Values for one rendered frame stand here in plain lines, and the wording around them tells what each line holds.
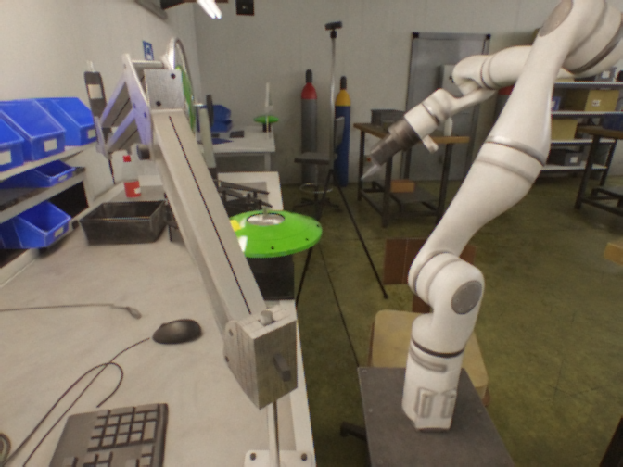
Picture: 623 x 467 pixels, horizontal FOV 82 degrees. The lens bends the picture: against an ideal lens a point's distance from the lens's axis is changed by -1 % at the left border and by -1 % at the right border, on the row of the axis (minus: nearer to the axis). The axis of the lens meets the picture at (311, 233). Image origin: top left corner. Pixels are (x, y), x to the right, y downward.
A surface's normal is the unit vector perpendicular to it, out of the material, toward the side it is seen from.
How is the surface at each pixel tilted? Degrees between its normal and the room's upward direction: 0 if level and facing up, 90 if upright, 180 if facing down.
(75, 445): 6
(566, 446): 0
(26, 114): 88
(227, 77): 90
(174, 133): 47
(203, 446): 0
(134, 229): 93
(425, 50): 90
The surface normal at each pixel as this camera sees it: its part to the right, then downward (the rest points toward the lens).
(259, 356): 0.62, 0.30
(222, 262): 0.45, -0.41
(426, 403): -0.01, 0.38
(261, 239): 0.00, -0.73
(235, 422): 0.00, -0.93
